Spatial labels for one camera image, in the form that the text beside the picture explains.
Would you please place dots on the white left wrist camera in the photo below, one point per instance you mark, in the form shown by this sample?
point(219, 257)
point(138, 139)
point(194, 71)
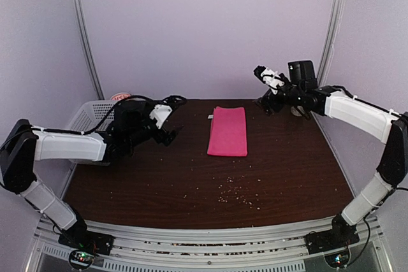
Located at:
point(160, 114)

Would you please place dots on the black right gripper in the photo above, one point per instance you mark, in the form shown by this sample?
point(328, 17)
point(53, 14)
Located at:
point(262, 104)

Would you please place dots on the left aluminium post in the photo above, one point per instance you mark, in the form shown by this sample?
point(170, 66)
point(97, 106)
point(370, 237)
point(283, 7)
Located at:
point(86, 47)

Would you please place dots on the pink towel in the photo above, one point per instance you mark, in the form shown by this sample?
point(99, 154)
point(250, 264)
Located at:
point(228, 133)

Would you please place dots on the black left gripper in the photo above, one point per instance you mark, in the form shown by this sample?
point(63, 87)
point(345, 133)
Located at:
point(161, 138)

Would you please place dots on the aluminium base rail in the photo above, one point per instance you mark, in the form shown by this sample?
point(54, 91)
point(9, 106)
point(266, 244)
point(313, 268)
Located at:
point(268, 248)

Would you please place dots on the aluminium post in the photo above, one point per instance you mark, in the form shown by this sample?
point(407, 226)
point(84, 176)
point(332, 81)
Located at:
point(86, 47)
point(328, 47)

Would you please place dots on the red white bowl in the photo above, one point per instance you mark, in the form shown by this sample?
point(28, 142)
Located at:
point(120, 96)

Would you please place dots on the right aluminium post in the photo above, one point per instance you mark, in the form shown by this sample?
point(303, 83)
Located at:
point(328, 47)

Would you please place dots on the beige printed mug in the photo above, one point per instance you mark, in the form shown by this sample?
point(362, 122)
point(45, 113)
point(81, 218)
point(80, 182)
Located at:
point(298, 111)

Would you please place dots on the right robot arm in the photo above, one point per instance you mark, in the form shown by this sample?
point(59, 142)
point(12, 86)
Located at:
point(300, 90)

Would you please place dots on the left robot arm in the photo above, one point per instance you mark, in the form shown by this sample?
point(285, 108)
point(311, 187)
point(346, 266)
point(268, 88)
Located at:
point(28, 145)

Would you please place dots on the white plastic basket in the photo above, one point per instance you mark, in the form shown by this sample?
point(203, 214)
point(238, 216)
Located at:
point(87, 117)

